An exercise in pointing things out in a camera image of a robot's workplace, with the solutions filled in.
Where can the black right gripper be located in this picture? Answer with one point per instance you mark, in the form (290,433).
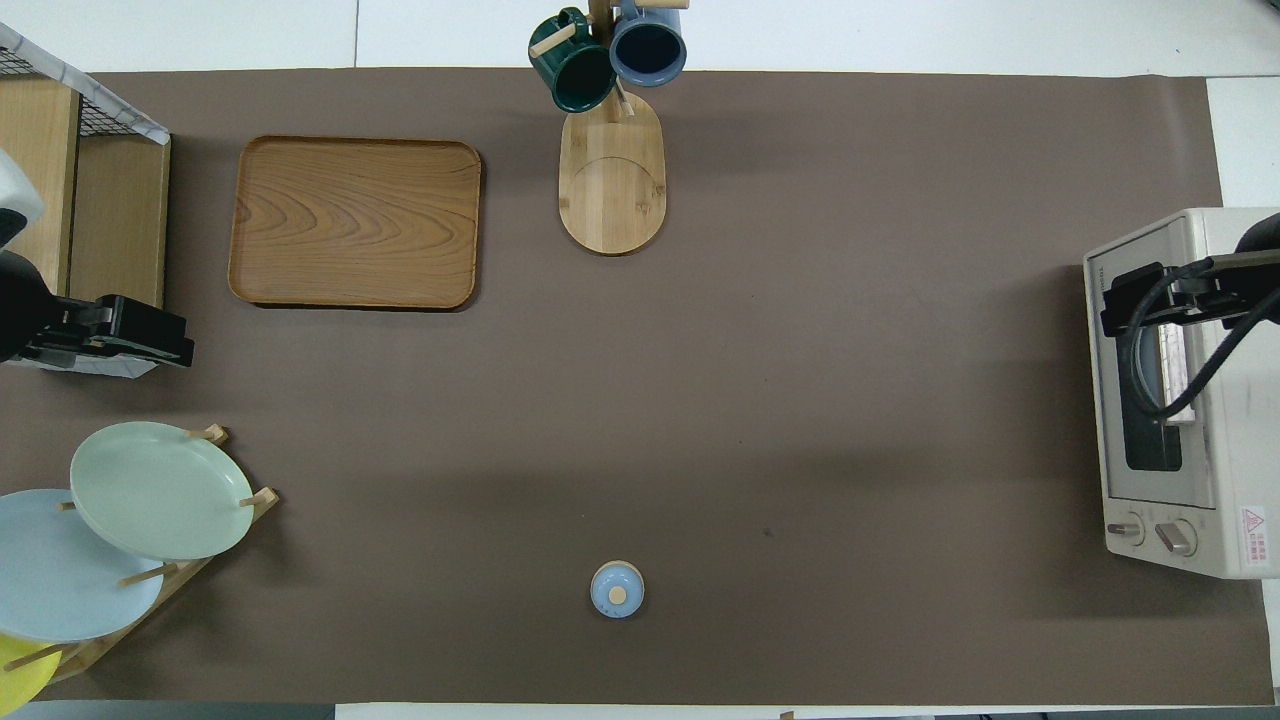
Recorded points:
(1255,285)

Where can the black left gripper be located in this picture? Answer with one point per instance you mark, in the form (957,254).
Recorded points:
(25,305)

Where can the cream toaster oven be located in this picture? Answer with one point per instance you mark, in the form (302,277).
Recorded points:
(1240,450)

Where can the wooden two-step shelf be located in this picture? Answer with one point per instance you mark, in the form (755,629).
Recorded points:
(120,220)

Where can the pale green plate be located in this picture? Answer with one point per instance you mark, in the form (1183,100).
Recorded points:
(160,490)

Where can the wooden plate rack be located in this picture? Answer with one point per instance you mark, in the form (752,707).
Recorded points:
(260,497)

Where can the white grey patterned cloth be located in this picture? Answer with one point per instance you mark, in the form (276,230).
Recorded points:
(120,106)

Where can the light blue plate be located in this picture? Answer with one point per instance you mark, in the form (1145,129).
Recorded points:
(50,590)

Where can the wooden serving tray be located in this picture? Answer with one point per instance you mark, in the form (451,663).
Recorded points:
(350,220)

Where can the yellow plate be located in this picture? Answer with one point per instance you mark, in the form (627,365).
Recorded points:
(20,680)

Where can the brown table mat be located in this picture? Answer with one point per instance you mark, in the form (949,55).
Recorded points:
(800,400)

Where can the wooden mug tree stand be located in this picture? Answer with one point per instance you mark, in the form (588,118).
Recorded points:
(612,190)

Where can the dark green mug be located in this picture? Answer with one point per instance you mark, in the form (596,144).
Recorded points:
(585,85)

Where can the small blue wooden-knob bell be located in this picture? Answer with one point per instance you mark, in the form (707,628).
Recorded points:
(617,590)

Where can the blue mug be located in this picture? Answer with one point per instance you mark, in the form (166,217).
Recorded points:
(648,50)

